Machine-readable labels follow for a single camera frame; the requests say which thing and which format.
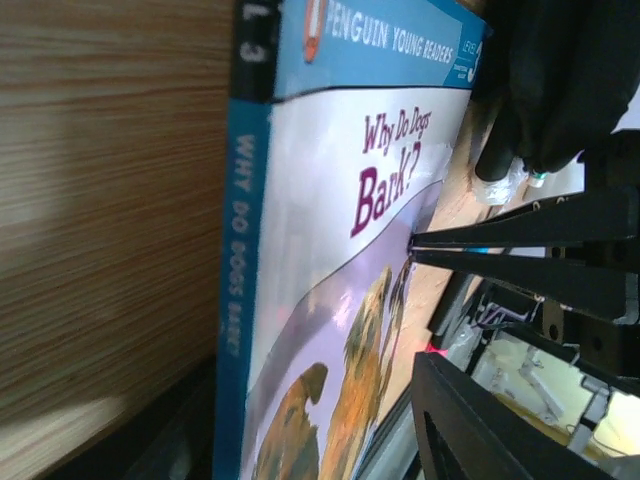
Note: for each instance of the black backpack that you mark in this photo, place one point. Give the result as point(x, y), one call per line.
point(567, 71)

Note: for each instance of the dog picture book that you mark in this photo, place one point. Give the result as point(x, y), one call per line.
point(343, 118)

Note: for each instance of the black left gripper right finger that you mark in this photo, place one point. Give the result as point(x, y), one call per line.
point(580, 251)

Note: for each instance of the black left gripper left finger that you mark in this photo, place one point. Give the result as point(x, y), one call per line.
point(464, 432)

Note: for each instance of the pink highlighter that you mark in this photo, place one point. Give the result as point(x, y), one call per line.
point(430, 348)

